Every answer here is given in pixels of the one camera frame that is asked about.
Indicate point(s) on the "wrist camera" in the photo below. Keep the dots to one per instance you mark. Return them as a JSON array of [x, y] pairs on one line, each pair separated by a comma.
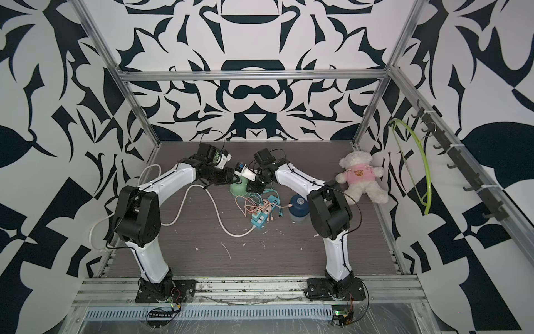
[[242, 170], [221, 158]]

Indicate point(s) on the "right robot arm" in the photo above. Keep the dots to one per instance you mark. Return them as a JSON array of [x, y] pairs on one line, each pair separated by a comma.
[[330, 213]]

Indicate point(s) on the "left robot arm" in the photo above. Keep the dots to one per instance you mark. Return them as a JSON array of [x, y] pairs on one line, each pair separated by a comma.
[[137, 218]]

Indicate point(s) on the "white teddy bear pink shirt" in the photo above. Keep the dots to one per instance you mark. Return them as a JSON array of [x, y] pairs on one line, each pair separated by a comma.
[[361, 178]]

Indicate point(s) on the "pink charger plug cube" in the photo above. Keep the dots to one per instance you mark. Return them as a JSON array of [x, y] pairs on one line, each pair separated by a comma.
[[265, 206]]

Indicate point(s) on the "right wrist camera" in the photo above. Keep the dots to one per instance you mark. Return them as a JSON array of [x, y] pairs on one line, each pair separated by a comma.
[[242, 170]]

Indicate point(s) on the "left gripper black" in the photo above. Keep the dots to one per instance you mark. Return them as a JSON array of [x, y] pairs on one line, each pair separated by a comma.
[[229, 177]]

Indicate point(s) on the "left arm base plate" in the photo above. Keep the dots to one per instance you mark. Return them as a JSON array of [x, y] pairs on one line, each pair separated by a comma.
[[167, 291]]

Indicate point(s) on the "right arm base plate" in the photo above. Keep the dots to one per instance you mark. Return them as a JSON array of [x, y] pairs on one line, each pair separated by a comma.
[[326, 289]]

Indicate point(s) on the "light green meat grinder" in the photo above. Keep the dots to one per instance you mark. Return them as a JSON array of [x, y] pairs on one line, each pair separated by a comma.
[[239, 188]]

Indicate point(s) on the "black wall hook rail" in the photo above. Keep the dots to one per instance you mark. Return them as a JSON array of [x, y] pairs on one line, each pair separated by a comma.
[[456, 152]]

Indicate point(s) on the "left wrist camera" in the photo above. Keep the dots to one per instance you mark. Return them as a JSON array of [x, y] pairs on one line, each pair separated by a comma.
[[221, 158]]

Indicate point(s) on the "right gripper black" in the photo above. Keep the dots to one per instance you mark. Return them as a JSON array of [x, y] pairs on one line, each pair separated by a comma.
[[253, 186]]

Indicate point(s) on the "teal power strip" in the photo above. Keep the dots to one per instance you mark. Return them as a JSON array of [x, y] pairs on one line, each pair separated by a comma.
[[258, 219]]

